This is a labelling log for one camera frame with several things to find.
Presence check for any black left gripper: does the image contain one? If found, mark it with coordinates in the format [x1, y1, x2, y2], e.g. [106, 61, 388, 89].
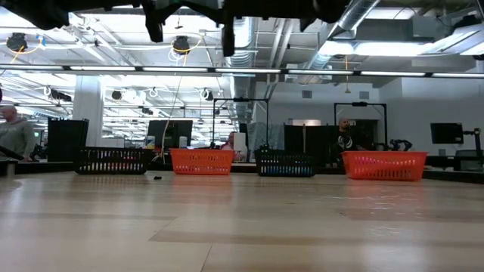
[141, 0, 351, 58]

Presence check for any black monitor on arm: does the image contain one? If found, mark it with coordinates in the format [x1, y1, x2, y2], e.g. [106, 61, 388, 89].
[430, 122, 483, 159]

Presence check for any long ceiling light strip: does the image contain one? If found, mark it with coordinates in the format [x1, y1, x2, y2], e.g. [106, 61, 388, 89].
[0, 64, 484, 79]

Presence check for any white box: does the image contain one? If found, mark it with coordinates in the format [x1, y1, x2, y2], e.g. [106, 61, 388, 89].
[233, 131, 247, 153]

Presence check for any person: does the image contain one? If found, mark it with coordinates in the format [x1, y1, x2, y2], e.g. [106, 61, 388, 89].
[220, 131, 243, 162]
[332, 117, 366, 167]
[0, 105, 38, 163]

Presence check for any dark computer monitor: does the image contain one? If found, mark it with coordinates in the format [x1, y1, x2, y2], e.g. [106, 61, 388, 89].
[146, 119, 194, 150]

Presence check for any white building column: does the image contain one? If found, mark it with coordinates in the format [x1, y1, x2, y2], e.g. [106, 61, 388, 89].
[72, 75, 104, 148]

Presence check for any orange plastic basket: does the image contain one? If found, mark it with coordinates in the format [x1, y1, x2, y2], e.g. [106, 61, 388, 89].
[341, 150, 429, 181]
[169, 147, 235, 176]

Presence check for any yellow ceiling pendant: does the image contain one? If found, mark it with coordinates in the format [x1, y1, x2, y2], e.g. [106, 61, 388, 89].
[343, 56, 352, 95]

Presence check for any black plastic basket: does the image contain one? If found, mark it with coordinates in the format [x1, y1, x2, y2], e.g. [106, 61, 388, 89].
[254, 149, 317, 178]
[73, 147, 154, 176]

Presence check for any silver ventilation duct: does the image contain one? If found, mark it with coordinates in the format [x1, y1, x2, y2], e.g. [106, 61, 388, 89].
[302, 0, 379, 73]
[214, 17, 259, 69]

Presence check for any black ceiling cord reel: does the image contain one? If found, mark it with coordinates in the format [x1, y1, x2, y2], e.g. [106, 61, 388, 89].
[5, 32, 29, 53]
[172, 35, 191, 56]

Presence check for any black rig frame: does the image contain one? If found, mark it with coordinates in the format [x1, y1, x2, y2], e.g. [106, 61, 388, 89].
[212, 97, 271, 152]
[333, 101, 389, 151]

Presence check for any yellow hanging cable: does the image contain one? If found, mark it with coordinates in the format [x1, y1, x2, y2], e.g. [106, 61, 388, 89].
[160, 36, 205, 156]

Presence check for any dark partition wall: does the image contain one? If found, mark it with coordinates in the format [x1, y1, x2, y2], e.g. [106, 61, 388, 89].
[283, 124, 379, 156]

